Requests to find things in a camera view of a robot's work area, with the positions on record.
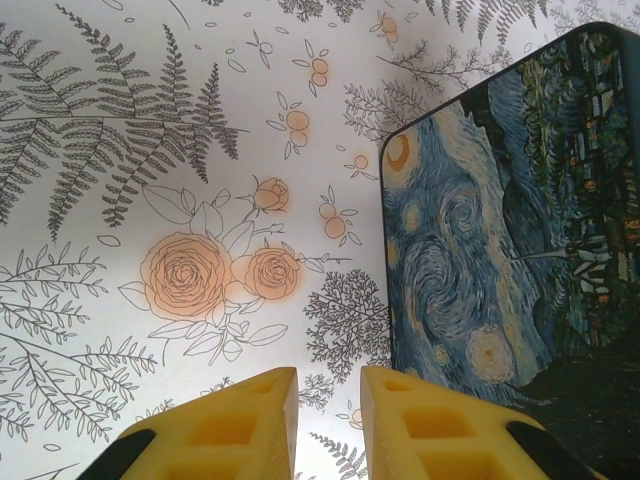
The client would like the starry night tin box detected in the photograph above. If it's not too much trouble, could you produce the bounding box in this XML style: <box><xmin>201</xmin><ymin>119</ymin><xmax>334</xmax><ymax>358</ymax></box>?
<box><xmin>381</xmin><ymin>20</ymin><xmax>640</xmax><ymax>480</ymax></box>

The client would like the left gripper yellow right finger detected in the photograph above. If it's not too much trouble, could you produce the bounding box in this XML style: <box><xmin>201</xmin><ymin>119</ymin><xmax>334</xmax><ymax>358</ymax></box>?
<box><xmin>360</xmin><ymin>367</ymin><xmax>609</xmax><ymax>480</ymax></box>

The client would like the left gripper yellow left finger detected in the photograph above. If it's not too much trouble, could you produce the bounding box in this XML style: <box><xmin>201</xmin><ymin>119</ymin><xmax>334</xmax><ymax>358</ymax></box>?
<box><xmin>82</xmin><ymin>366</ymin><xmax>300</xmax><ymax>480</ymax></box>

